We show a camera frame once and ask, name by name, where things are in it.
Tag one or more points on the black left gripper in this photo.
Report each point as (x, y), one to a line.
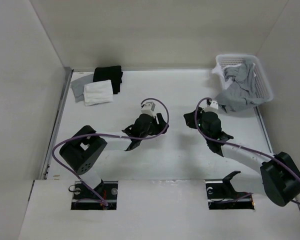
(159, 127)

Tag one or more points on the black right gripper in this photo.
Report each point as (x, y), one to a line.
(190, 119)

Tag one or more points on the grey tank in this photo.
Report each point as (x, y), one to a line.
(78, 85)
(241, 91)

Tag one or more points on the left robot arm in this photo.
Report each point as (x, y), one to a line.
(82, 150)

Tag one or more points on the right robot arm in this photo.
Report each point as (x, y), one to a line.
(280, 177)

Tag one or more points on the white tank top in basket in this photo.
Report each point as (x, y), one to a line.
(219, 71)

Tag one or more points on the folded white tank top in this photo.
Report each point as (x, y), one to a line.
(98, 93)

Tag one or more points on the folded black tank top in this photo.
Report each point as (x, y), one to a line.
(112, 73)

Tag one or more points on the folded grey tank top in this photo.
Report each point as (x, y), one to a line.
(78, 85)

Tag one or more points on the white plastic laundry basket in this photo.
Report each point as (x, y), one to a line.
(262, 85)

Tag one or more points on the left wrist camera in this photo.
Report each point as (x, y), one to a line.
(148, 108)

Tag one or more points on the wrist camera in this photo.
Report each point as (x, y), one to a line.
(148, 108)
(211, 106)

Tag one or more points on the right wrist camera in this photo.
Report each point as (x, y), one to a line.
(211, 106)

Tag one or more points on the right metal table rail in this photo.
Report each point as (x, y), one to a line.
(263, 127)

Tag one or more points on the metal table rail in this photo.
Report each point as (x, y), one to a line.
(56, 124)
(263, 127)

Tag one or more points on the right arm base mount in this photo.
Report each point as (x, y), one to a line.
(221, 195)

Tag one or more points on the left metal table rail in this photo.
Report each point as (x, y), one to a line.
(56, 124)

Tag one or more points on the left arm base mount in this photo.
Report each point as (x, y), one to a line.
(84, 199)

